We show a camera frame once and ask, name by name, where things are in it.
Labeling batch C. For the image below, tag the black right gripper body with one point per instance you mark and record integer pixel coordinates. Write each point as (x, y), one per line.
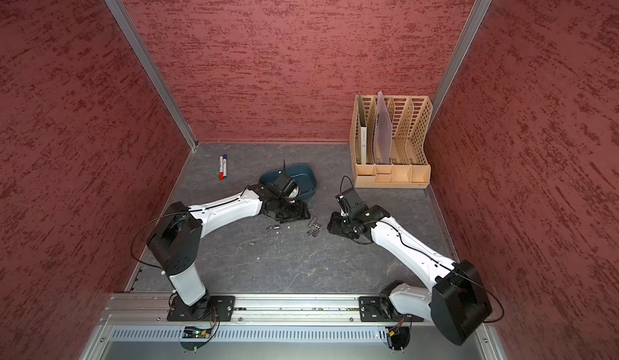
(342, 225)

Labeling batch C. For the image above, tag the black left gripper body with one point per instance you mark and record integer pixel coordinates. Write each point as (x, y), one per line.
(289, 211)

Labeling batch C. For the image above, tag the long chrome socket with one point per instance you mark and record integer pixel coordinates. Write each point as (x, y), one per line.
(313, 224)

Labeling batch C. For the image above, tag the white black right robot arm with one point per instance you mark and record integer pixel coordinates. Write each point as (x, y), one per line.
(452, 297)

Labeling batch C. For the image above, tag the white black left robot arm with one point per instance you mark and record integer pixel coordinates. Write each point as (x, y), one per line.
(176, 235)

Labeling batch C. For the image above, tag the teal plastic storage box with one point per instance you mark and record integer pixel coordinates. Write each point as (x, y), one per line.
(301, 173)

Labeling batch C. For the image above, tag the red cap whiteboard marker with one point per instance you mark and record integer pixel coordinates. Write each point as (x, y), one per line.
(220, 168)

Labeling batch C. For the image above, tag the blue cap whiteboard marker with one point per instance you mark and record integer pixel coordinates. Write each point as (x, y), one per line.
(224, 166)

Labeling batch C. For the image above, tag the grey translucent folder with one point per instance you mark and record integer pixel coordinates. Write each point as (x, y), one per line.
(383, 132)

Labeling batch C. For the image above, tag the beige plastic file organizer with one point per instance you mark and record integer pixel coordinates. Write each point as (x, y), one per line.
(408, 168)

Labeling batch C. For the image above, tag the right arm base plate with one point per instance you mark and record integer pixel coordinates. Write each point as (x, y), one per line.
(380, 309)

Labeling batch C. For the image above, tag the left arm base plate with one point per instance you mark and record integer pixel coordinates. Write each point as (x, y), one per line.
(208, 309)

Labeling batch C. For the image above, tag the left aluminium corner post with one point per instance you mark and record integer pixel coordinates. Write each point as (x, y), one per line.
(123, 19)

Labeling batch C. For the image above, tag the aluminium corner post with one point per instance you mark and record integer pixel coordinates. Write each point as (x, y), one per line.
(467, 35)
(123, 19)

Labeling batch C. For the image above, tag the right aluminium corner post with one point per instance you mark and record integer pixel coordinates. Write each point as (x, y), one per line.
(467, 35)

